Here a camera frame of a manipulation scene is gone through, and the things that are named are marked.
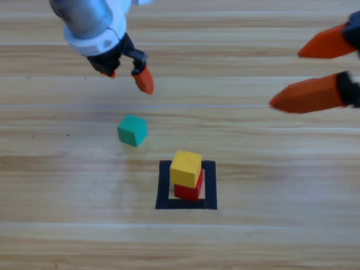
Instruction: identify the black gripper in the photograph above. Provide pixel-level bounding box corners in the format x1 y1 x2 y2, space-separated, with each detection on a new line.
269 11 360 114
87 32 155 96

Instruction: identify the green cube block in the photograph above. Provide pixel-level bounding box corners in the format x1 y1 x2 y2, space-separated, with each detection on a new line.
116 114 149 148

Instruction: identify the yellow cube block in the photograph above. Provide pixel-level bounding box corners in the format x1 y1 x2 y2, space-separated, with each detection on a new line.
169 150 203 188

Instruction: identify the red cube block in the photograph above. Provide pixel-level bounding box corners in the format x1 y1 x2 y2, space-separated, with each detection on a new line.
174 168 204 201

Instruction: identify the black tape square outline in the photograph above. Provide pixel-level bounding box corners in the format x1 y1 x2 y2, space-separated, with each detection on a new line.
155 160 218 210

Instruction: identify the white wrist mount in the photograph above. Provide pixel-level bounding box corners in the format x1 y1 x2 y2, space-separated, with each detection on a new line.
63 0 154 57

